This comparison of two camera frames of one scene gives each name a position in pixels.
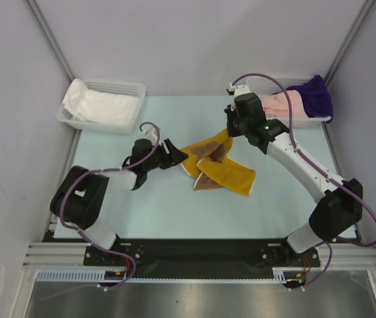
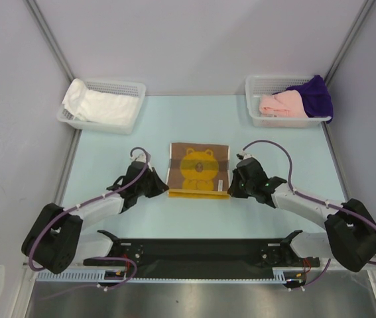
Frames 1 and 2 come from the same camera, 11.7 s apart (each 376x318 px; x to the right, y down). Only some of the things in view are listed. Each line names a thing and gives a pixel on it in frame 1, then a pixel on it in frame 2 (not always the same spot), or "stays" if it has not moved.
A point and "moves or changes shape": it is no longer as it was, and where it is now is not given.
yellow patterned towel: x=209 y=164 moves or changes shape
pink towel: x=276 y=105 stays
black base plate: x=198 y=255 stays
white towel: x=101 y=106 stays
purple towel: x=316 y=98 stays
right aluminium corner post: x=358 y=24 stays
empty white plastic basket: x=126 y=89 stays
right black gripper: x=233 y=122 to x=241 y=183
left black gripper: x=174 y=156 to x=158 y=186
